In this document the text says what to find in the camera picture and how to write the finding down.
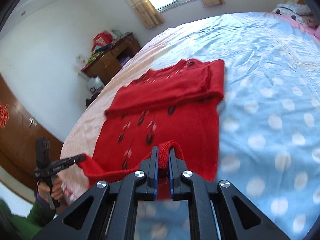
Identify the grey patterned pillow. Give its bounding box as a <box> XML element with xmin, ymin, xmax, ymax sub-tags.
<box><xmin>272</xmin><ymin>2</ymin><xmax>319</xmax><ymax>28</ymax></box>

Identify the red knitted sweater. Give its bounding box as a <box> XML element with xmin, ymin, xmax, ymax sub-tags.
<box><xmin>79</xmin><ymin>59</ymin><xmax>225</xmax><ymax>199</ymax></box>

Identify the red gift bag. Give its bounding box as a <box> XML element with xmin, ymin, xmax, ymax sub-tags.
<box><xmin>91</xmin><ymin>31</ymin><xmax>113</xmax><ymax>51</ymax></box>

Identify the green cloth on desk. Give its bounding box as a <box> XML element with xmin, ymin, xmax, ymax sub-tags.
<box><xmin>87</xmin><ymin>51</ymin><xmax>103</xmax><ymax>65</ymax></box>

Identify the person left hand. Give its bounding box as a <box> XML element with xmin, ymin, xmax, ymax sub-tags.
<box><xmin>37</xmin><ymin>177</ymin><xmax>63</xmax><ymax>202</ymax></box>

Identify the white printed paper bag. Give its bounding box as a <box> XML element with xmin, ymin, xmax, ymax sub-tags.
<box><xmin>86</xmin><ymin>76</ymin><xmax>105</xmax><ymax>94</ymax></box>

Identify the pink blue dotted bedsheet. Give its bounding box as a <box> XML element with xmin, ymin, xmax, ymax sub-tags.
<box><xmin>61</xmin><ymin>12</ymin><xmax>319</xmax><ymax>239</ymax></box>

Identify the white card with picture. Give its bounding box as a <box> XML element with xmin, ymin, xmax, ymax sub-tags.
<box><xmin>76</xmin><ymin>54</ymin><xmax>88</xmax><ymax>68</ymax></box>

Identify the green sleeve forearm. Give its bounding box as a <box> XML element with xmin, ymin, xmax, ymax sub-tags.
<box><xmin>1</xmin><ymin>192</ymin><xmax>56</xmax><ymax>239</ymax></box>

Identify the brown wooden desk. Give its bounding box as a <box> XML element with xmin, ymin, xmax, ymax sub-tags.
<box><xmin>81</xmin><ymin>33</ymin><xmax>141</xmax><ymax>85</ymax></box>

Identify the brown wooden wardrobe door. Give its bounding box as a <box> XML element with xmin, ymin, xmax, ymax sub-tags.
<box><xmin>0</xmin><ymin>79</ymin><xmax>63</xmax><ymax>190</ymax></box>

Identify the black clothes pile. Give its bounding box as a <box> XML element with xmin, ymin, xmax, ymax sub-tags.
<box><xmin>85</xmin><ymin>93</ymin><xmax>99</xmax><ymax>108</ymax></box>

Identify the left beige curtain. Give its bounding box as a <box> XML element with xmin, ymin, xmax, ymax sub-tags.
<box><xmin>126</xmin><ymin>0</ymin><xmax>164</xmax><ymax>29</ymax></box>

